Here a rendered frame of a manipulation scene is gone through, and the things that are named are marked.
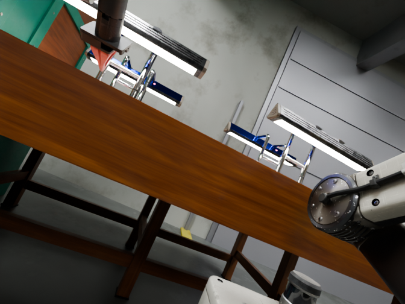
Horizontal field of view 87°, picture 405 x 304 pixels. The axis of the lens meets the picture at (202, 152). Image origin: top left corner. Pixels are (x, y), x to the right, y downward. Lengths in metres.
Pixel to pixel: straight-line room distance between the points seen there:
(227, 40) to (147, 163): 2.93
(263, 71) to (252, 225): 2.84
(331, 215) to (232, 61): 2.84
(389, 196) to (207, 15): 3.22
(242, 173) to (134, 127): 0.29
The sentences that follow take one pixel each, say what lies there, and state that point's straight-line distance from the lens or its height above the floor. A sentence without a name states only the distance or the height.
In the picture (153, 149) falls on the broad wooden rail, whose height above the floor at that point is 0.68.
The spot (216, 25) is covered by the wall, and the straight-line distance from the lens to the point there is 3.39.
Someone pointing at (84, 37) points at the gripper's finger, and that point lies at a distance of 0.63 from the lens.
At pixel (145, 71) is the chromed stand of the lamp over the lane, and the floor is 0.99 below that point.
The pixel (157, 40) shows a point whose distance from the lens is 0.89.
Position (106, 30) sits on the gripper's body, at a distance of 0.60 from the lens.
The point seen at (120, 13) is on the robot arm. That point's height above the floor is 0.92.
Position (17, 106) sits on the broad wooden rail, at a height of 0.64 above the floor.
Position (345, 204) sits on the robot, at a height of 0.73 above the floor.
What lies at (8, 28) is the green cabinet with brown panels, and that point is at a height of 0.90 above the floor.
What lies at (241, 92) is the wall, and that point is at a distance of 3.05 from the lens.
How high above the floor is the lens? 0.66
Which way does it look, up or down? 7 degrees up
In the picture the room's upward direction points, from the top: 24 degrees clockwise
